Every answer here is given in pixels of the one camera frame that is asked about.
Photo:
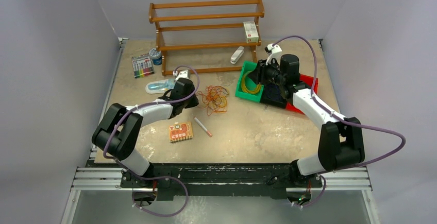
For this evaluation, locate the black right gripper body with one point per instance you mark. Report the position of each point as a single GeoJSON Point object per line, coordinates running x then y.
{"type": "Point", "coordinates": [269, 73]}

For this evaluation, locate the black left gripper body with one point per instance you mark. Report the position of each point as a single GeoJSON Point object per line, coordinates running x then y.
{"type": "Point", "coordinates": [190, 102]}

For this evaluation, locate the green plastic bin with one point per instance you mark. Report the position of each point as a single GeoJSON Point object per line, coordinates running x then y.
{"type": "Point", "coordinates": [246, 88]}

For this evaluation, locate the black plastic bin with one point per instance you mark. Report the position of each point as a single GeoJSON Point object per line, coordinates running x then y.
{"type": "Point", "coordinates": [271, 95]}

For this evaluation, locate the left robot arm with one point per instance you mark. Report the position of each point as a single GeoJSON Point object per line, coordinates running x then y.
{"type": "Point", "coordinates": [118, 131]}

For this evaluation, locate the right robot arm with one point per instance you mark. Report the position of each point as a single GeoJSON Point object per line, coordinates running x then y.
{"type": "Point", "coordinates": [341, 138]}

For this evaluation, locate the blue toothbrush blister pack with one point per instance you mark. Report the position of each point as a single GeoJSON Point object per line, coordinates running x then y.
{"type": "Point", "coordinates": [160, 86]}

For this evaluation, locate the white stapler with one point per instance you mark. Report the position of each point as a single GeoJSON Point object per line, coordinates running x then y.
{"type": "Point", "coordinates": [237, 55]}

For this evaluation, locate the white cardboard box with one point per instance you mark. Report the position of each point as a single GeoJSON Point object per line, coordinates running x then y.
{"type": "Point", "coordinates": [251, 32]}

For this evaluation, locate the blue round tin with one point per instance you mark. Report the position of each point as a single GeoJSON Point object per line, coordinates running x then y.
{"type": "Point", "coordinates": [155, 56]}

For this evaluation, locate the orange snack packet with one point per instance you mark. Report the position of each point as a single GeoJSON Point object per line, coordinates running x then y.
{"type": "Point", "coordinates": [180, 132]}

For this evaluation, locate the marker pen set pack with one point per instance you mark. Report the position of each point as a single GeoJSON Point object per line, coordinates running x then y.
{"type": "Point", "coordinates": [142, 66]}

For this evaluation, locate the red marker pen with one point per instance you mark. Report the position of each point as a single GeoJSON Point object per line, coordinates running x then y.
{"type": "Point", "coordinates": [203, 127]}

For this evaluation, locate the wooden shelf rack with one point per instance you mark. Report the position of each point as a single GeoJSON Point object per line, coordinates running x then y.
{"type": "Point", "coordinates": [161, 45]}

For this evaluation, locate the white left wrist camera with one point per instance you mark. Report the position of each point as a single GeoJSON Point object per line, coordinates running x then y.
{"type": "Point", "coordinates": [186, 74]}

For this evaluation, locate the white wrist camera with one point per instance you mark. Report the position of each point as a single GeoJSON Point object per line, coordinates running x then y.
{"type": "Point", "coordinates": [274, 51]}
{"type": "Point", "coordinates": [186, 74]}

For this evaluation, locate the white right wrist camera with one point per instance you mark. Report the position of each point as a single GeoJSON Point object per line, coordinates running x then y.
{"type": "Point", "coordinates": [274, 51]}

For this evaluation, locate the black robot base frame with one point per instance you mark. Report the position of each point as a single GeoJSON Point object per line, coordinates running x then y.
{"type": "Point", "coordinates": [274, 180]}

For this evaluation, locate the aluminium rail frame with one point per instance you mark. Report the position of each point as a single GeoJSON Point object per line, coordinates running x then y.
{"type": "Point", "coordinates": [250, 162]}

